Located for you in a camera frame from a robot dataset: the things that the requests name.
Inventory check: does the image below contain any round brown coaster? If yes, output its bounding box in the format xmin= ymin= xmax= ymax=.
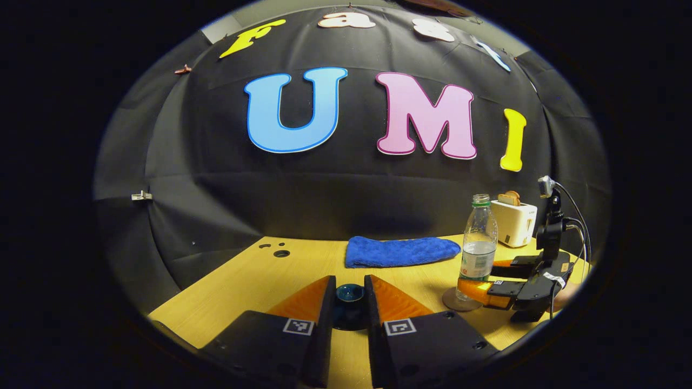
xmin=442 ymin=286 xmax=483 ymax=312

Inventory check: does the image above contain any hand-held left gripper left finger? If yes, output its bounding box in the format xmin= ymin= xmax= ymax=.
xmin=199 ymin=275 xmax=337 ymax=388

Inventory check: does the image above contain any clear plastic water bottle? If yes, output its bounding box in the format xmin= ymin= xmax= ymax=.
xmin=456 ymin=194 xmax=498 ymax=302

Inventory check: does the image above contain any black cable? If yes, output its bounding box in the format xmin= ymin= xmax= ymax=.
xmin=554 ymin=181 xmax=593 ymax=271

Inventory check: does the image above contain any white toaster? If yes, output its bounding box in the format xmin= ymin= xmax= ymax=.
xmin=489 ymin=199 xmax=538 ymax=248

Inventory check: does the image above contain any blue teacup lid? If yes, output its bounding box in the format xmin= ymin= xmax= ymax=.
xmin=336 ymin=284 xmax=366 ymax=304

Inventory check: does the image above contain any blue towel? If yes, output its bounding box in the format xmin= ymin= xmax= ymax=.
xmin=345 ymin=236 xmax=461 ymax=269

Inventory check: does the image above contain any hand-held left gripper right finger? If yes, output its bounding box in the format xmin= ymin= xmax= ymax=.
xmin=365 ymin=274 xmax=498 ymax=388

